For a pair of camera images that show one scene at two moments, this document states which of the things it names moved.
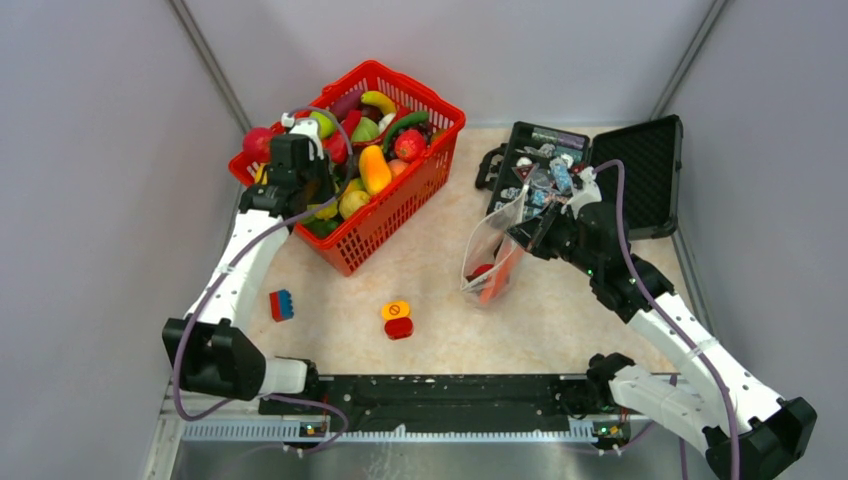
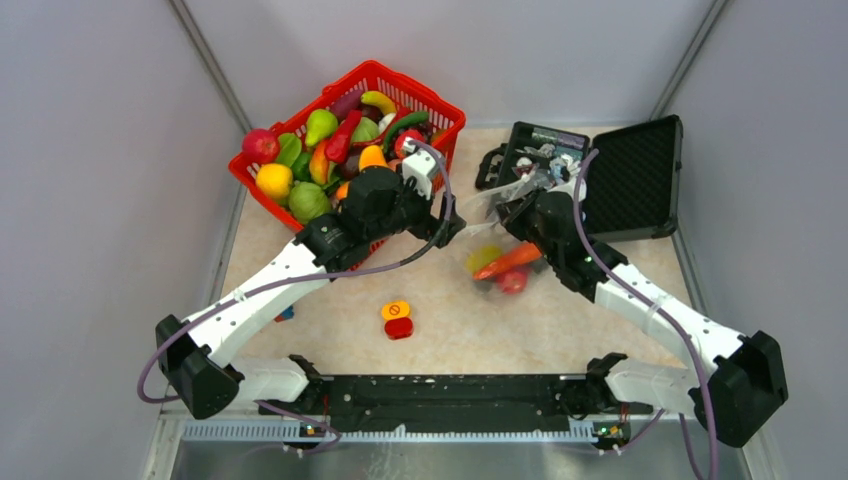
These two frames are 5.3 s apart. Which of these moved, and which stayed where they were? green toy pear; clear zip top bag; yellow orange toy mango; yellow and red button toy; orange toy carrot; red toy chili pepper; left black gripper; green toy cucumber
Moved: orange toy carrot; left black gripper; clear zip top bag
Stayed: green toy pear; yellow orange toy mango; red toy chili pepper; green toy cucumber; yellow and red button toy
